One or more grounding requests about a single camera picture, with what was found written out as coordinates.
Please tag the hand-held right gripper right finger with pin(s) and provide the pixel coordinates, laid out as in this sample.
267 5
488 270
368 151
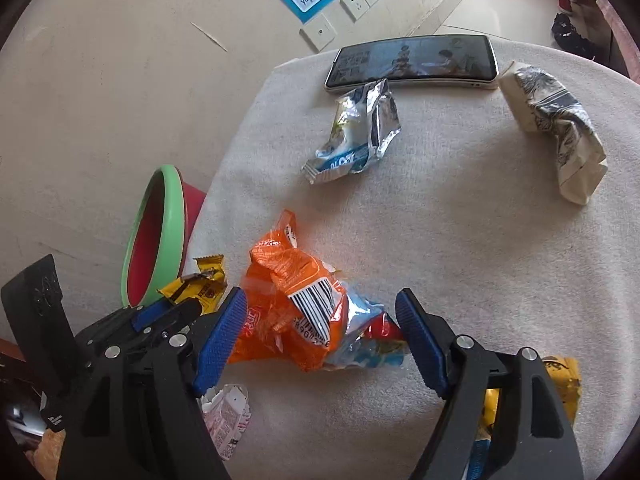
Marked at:
420 340

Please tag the silver foil wrapper blue print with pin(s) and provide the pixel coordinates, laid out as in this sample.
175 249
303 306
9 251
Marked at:
350 125

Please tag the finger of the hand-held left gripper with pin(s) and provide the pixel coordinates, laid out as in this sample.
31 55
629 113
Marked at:
150 316
150 335

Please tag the smartphone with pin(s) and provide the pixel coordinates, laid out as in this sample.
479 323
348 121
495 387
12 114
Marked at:
410 60

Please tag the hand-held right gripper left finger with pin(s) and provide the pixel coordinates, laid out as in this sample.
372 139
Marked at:
220 340

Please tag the orange snack wrapper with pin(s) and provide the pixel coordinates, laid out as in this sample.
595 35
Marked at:
280 270

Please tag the red shoe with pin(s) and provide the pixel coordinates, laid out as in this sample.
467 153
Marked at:
565 5

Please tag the blue silver snack wrapper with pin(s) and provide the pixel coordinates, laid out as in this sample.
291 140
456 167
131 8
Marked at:
365 355

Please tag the white round-hole wall plate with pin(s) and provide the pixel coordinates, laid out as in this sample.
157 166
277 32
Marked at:
318 31

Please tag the black shoe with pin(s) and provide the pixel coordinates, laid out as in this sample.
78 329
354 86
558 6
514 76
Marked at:
562 25
581 42

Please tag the yellow brown snack wrapper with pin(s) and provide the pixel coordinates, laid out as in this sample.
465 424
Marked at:
202 292

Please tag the white patterned paper bag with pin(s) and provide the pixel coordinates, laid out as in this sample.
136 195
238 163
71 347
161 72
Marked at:
565 160

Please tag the white red-print wrapper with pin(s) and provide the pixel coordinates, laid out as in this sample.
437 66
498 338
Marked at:
230 420

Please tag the green-rimmed red bin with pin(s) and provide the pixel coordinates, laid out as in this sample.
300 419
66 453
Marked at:
150 260

